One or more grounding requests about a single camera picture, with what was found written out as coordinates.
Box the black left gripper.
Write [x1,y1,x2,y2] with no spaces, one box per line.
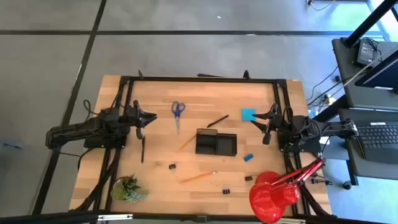
[126,99,158,140]

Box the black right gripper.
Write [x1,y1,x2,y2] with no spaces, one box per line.
[249,103,285,146]

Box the blue sticky note pad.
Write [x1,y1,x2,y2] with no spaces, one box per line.
[241,108,257,122]

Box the black mesh desk organizer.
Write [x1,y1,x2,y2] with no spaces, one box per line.
[195,128,238,157]

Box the orange pencil with eraser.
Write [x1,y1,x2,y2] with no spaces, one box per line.
[179,133,197,151]
[179,170,218,184]

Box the green potted succulent plant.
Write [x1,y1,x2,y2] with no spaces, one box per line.
[111,173,150,205]

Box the red desk lamp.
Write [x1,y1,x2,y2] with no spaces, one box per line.
[248,157,326,224]

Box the grey side desk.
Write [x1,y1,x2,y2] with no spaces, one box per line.
[331,37,398,181]

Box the black laptop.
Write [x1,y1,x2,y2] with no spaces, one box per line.
[354,121,398,165]

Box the black power adapter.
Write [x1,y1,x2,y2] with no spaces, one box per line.
[356,39,379,68]

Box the dark flat monitor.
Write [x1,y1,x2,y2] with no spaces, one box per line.
[354,48,398,91]

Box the black gantry top beam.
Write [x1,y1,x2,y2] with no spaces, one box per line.
[0,211,398,224]

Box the black upright pole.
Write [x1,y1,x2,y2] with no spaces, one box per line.
[345,0,398,49]

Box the black table rail frame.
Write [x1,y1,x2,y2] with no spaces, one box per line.
[70,70,333,218]

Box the black floor cable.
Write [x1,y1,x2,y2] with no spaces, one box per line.
[306,65,340,103]

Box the silver aluminium bracket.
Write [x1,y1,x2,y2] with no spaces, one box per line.
[97,213,134,222]

